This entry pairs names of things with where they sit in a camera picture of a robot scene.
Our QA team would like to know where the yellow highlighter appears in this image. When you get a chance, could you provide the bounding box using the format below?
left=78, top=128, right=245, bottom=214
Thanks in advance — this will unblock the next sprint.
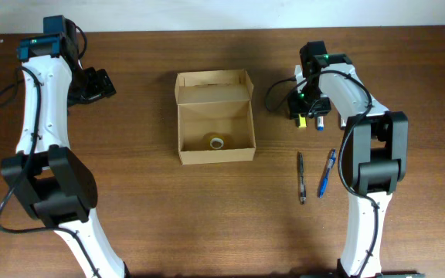
left=295, top=117, right=307, bottom=128

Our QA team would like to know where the brown cardboard box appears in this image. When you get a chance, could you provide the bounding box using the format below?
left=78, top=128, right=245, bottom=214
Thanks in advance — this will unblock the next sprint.
left=175, top=69, right=256, bottom=165

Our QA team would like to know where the yellow tape roll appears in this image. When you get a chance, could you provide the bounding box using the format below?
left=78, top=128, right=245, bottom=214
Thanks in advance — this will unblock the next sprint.
left=202, top=132, right=233, bottom=151

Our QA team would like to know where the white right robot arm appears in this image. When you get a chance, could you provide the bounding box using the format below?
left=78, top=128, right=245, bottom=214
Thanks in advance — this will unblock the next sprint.
left=287, top=41, right=409, bottom=277

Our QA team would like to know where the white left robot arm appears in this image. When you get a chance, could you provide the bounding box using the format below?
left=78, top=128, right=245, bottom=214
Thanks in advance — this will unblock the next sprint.
left=0, top=15, right=130, bottom=277

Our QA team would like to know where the blue whiteboard marker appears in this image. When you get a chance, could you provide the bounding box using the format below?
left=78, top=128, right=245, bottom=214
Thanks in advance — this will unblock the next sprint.
left=316, top=116, right=324, bottom=131

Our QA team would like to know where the black whiteboard marker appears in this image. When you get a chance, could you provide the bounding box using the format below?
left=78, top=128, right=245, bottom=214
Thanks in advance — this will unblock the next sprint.
left=340, top=117, right=347, bottom=130

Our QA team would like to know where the blue ballpoint pen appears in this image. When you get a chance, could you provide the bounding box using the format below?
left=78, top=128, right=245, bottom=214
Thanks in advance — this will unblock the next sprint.
left=318, top=149, right=336, bottom=198

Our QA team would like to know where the black ballpoint pen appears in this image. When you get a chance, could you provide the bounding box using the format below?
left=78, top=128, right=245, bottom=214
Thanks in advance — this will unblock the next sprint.
left=298, top=152, right=307, bottom=205

